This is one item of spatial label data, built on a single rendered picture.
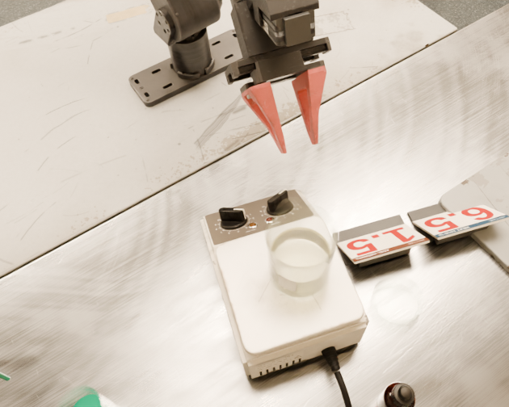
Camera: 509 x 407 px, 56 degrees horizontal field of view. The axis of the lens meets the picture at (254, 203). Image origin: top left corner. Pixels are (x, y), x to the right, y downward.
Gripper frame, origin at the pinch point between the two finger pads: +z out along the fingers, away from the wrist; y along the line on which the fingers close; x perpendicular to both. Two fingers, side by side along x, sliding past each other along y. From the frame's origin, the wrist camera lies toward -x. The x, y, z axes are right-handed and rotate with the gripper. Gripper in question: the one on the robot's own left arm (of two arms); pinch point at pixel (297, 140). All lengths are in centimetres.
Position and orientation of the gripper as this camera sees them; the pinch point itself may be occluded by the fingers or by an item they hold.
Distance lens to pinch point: 51.4
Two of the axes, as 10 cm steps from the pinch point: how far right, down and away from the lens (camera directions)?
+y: 9.5, -2.9, 1.2
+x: -1.6, -1.0, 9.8
